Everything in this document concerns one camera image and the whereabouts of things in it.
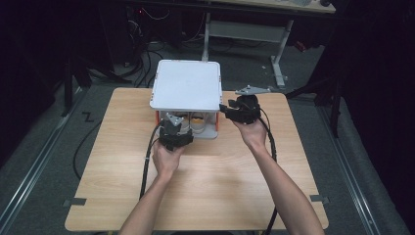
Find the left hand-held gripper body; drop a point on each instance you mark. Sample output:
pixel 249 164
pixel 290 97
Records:
pixel 171 137

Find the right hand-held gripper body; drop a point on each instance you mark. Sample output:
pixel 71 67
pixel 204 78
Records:
pixel 248 109

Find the white two-tier shoe rack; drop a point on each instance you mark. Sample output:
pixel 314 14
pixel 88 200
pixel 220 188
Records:
pixel 186 84

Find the person's left hand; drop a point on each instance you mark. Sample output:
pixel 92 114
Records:
pixel 166 161

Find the person's right hand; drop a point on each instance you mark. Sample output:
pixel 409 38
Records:
pixel 254 135

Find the wooden desk with white legs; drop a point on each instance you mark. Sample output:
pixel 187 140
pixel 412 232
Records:
pixel 244 31

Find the small red object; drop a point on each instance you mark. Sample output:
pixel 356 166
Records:
pixel 300 46

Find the black metal stand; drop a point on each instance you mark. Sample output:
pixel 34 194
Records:
pixel 68 91
pixel 334 107

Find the grey tape strip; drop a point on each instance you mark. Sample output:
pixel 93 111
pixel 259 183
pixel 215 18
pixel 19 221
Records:
pixel 319 199
pixel 75 201

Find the metal floor rail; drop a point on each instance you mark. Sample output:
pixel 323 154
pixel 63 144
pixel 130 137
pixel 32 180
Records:
pixel 32 176
pixel 352 186

